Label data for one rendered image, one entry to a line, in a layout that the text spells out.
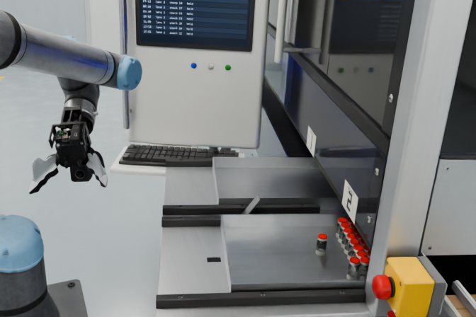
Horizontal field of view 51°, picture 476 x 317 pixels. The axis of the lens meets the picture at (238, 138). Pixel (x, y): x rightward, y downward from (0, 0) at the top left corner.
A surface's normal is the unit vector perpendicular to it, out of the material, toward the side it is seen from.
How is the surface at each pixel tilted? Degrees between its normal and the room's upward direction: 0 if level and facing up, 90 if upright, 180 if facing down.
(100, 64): 85
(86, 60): 85
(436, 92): 90
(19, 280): 90
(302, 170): 0
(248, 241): 0
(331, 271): 0
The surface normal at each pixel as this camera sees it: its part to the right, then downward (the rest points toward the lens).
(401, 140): -0.99, -0.01
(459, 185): 0.11, 0.37
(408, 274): 0.05, -0.93
